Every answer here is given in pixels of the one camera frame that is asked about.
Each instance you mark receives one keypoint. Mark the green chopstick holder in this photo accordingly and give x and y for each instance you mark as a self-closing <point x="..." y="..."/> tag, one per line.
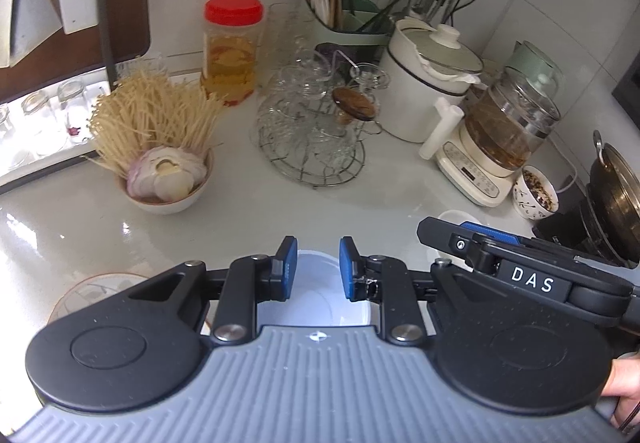
<point x="356" y="27"/>

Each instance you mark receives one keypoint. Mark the bowl with onion and mushrooms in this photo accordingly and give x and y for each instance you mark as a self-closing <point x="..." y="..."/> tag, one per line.
<point x="167" y="180"/>

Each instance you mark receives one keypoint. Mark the white electric cooking pot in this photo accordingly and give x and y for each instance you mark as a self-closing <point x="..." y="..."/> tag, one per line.
<point x="430" y="73"/>

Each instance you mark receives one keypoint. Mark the red-lid plastic jar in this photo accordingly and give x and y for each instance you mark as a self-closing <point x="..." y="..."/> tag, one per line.
<point x="232" y="30"/>

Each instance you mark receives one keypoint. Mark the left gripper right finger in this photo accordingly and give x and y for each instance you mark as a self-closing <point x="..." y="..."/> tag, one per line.
<point x="388" y="283"/>

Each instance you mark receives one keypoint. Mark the wire rack with glass cups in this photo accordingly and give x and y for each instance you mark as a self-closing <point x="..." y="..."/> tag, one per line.
<point x="316" y="101"/>

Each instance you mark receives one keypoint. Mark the patterned bowl with spices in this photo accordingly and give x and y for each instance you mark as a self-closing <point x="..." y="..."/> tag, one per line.
<point x="533" y="196"/>

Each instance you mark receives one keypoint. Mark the black induction cooktop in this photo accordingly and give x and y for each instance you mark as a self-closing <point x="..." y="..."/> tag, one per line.
<point x="583" y="228"/>

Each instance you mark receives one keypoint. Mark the glass health kettle with base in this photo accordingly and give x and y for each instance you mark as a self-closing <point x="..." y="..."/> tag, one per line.
<point x="499" y="133"/>

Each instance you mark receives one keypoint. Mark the drinking glass on tray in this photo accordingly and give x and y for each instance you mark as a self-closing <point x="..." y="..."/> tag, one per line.
<point x="6" y="131"/>
<point x="40" y="123"/>
<point x="74" y="108"/>

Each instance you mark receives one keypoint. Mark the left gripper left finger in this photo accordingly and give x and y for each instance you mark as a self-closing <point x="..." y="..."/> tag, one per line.
<point x="246" y="283"/>

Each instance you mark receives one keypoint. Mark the large leaf-pattern white bowl plate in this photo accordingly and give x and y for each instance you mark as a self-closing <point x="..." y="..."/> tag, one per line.
<point x="91" y="290"/>

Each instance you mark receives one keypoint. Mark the person's right hand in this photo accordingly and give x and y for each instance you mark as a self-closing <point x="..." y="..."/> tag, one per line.
<point x="624" y="383"/>

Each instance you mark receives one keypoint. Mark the light blue plastic bowl front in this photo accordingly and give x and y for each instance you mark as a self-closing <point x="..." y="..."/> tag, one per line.
<point x="317" y="297"/>

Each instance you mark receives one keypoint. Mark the steel wok pot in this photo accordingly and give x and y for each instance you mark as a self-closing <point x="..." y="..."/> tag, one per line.
<point x="614" y="190"/>

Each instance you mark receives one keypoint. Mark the white ceramic bowl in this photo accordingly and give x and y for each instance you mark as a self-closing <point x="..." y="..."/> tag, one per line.
<point x="459" y="217"/>

